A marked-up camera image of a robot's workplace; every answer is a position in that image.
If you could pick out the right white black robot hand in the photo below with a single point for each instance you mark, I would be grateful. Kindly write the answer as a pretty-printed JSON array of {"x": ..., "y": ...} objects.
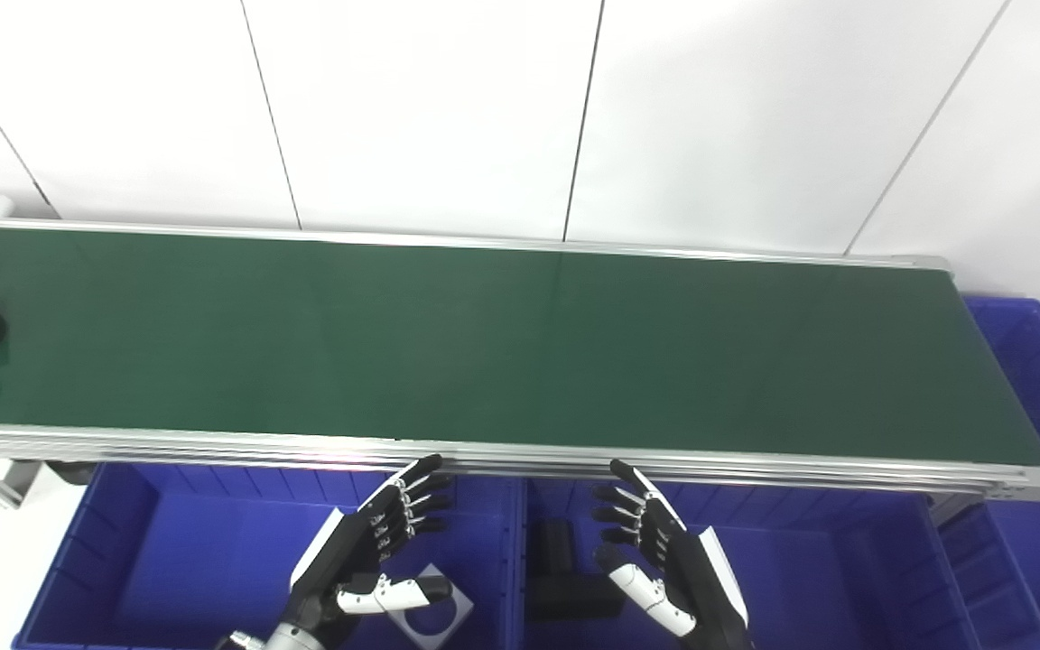
[{"x": 678, "y": 569}]

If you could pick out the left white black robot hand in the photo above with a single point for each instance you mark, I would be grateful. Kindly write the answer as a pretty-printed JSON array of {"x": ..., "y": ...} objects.
[{"x": 348, "y": 551}]

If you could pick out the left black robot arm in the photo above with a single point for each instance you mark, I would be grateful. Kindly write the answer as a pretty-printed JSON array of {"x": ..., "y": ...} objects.
[{"x": 294, "y": 639}]

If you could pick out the black T-shaped part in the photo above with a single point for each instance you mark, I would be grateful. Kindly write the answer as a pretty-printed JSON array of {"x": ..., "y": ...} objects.
[{"x": 565, "y": 591}]

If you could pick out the blue plastic bin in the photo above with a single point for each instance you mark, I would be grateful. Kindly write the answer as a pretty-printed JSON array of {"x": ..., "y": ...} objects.
[
  {"x": 195, "y": 560},
  {"x": 809, "y": 578},
  {"x": 1035, "y": 506}
]

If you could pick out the green conveyor belt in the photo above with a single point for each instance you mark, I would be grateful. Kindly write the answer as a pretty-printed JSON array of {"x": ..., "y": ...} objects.
[
  {"x": 213, "y": 444},
  {"x": 502, "y": 343}
]

